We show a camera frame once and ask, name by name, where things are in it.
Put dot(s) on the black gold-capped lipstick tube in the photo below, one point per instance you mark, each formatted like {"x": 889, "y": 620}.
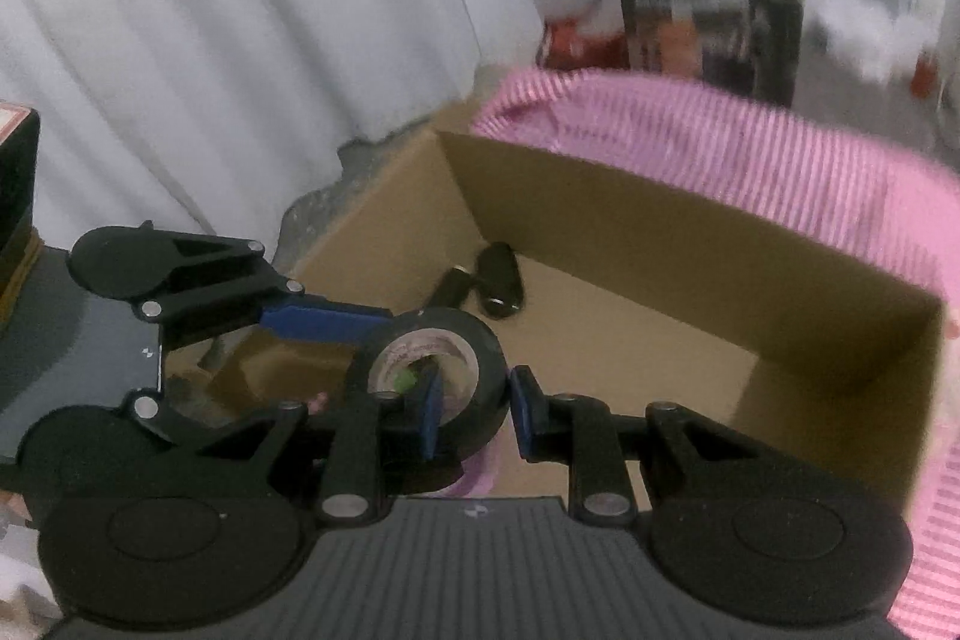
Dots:
{"x": 452, "y": 287}

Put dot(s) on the black tape roll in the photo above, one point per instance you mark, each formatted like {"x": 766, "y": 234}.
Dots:
{"x": 487, "y": 377}

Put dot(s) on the red snack bag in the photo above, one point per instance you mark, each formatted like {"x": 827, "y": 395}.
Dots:
{"x": 581, "y": 44}

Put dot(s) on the purple bowl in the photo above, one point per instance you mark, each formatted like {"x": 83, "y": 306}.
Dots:
{"x": 476, "y": 479}

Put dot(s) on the black oval case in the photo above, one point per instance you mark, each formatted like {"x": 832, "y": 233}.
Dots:
{"x": 499, "y": 280}

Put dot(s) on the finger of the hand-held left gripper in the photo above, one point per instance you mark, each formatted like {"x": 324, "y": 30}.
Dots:
{"x": 180, "y": 428}
{"x": 322, "y": 321}

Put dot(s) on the red bottle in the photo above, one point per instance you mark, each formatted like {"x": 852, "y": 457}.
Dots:
{"x": 924, "y": 74}

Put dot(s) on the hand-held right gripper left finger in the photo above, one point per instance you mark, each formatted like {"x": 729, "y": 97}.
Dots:
{"x": 427, "y": 415}

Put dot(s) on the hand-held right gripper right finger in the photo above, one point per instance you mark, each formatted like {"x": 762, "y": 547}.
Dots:
{"x": 525, "y": 419}

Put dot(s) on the dark box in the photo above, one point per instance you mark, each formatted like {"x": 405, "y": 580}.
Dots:
{"x": 16, "y": 197}

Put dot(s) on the cardboard box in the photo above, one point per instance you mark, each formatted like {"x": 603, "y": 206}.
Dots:
{"x": 637, "y": 280}

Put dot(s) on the white curtain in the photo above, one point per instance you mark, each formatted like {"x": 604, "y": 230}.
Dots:
{"x": 225, "y": 48}

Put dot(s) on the pink checked bed sheet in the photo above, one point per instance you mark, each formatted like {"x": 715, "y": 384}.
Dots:
{"x": 750, "y": 145}

